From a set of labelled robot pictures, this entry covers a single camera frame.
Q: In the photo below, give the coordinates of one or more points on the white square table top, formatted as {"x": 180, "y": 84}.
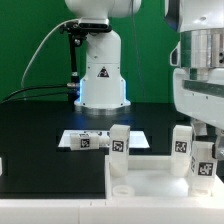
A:
{"x": 147, "y": 176}

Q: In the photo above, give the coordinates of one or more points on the white front fence bar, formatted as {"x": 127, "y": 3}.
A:
{"x": 118, "y": 211}

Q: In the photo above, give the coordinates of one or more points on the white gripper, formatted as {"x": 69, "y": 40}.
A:
{"x": 202, "y": 100}

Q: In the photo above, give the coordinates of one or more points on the white left fence piece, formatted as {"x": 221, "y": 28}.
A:
{"x": 1, "y": 169}

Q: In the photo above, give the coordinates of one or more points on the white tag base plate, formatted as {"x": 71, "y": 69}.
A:
{"x": 137, "y": 138}

